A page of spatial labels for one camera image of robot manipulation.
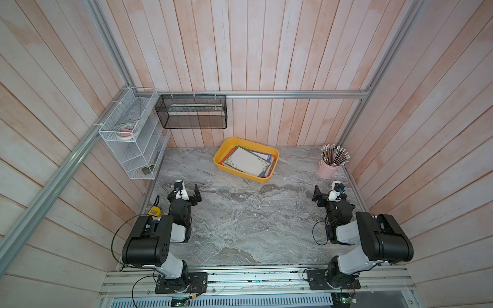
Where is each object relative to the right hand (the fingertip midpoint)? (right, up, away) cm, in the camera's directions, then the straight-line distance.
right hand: (326, 185), depth 90 cm
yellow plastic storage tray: (-51, +22, +26) cm, 61 cm away
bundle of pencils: (+9, +15, +11) cm, 21 cm away
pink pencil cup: (+5, +7, +11) cm, 13 cm away
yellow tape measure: (-82, -12, 0) cm, 83 cm away
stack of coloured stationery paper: (-27, +5, +17) cm, 32 cm away
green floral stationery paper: (-37, +12, +22) cm, 45 cm away
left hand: (-67, -1, +1) cm, 67 cm away
